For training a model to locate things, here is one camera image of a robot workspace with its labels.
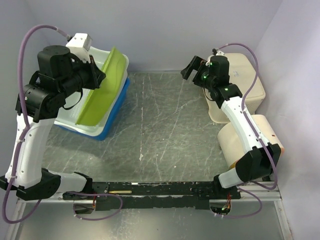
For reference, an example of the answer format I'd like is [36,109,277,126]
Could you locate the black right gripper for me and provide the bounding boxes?
[180,55,215,90]

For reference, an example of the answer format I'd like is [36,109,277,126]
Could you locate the wooden stick on base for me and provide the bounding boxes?
[108,190,133,195]

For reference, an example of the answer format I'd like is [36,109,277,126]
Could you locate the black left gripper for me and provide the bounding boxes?
[60,52,108,98]

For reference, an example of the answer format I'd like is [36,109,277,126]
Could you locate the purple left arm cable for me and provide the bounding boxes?
[1,24,124,224]

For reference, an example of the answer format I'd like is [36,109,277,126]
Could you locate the lime green plastic basin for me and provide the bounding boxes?
[75,47,129,127]

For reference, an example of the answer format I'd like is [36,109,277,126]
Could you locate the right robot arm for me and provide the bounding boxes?
[180,55,281,199]

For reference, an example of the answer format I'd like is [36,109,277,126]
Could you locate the cream perforated storage basket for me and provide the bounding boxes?
[203,52,266,124]

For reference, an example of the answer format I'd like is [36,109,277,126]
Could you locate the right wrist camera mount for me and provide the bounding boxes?
[212,48,225,56]

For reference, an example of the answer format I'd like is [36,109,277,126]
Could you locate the aluminium rail frame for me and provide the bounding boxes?
[41,183,282,204]

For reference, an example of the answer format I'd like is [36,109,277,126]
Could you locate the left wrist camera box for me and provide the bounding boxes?
[65,33,92,55]

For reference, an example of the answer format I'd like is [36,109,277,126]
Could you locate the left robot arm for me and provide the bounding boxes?
[0,45,106,201]

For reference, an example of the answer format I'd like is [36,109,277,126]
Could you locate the translucent white plastic tub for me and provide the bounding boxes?
[54,47,130,141]

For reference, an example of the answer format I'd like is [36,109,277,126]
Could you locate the cream cylindrical bin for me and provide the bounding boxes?
[217,114,285,169]

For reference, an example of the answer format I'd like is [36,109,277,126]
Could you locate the blue plastic tub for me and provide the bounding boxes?
[54,77,130,141]

